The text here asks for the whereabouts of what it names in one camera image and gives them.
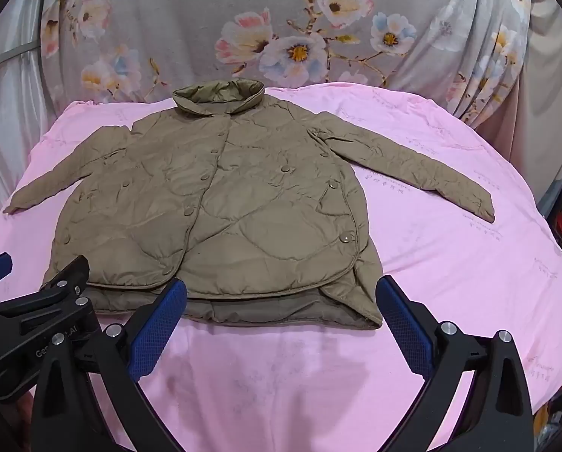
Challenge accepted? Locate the pink blanket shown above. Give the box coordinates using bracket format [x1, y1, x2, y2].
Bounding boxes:
[0, 84, 562, 452]

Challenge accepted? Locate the white satin curtain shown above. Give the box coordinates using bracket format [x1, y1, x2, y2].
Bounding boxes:
[0, 0, 74, 241]

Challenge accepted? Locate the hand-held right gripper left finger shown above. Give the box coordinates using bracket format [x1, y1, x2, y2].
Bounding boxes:
[30, 279, 188, 452]

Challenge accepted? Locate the grey metal rod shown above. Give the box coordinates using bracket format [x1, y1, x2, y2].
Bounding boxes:
[0, 40, 41, 76]

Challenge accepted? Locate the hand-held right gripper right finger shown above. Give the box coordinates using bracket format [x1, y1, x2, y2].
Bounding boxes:
[376, 275, 536, 452]

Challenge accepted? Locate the beige curtain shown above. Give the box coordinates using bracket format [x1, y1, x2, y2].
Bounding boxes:
[476, 9, 562, 199]

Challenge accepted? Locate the grey floral bedsheet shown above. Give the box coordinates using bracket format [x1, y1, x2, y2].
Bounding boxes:
[40, 0, 532, 129]

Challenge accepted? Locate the khaki quilted jacket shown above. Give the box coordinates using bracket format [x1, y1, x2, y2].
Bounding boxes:
[3, 81, 496, 331]

